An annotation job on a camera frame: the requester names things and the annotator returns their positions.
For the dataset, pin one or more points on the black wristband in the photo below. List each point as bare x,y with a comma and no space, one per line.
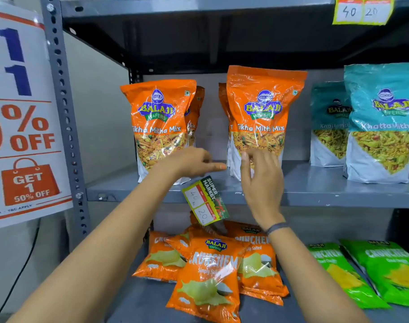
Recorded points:
277,227

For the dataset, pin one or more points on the orange chips packet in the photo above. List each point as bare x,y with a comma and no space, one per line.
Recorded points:
196,231
258,297
261,265
208,275
157,259

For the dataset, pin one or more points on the orange snack mix bag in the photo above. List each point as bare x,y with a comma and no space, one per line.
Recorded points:
265,107
195,110
157,114

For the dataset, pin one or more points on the green yellow price tag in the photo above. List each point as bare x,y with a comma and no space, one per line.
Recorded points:
362,11
204,205

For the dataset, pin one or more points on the person's right forearm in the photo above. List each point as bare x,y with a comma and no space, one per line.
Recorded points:
309,282

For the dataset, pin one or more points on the white orange promo poster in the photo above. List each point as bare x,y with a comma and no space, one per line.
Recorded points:
22,131

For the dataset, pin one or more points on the grey metal shelves rack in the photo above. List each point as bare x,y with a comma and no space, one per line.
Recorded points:
325,195

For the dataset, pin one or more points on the person's left hand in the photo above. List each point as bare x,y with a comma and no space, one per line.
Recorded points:
187,164

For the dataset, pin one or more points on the person's left forearm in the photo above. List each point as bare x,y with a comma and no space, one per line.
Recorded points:
90,259

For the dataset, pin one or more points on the person's right hand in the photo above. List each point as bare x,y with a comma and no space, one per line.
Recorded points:
263,188

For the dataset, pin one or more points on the teal snack mix bag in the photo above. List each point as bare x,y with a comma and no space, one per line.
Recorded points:
383,131
327,131

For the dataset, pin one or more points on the green chips packet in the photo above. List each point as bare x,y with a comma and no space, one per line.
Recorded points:
393,269
342,275

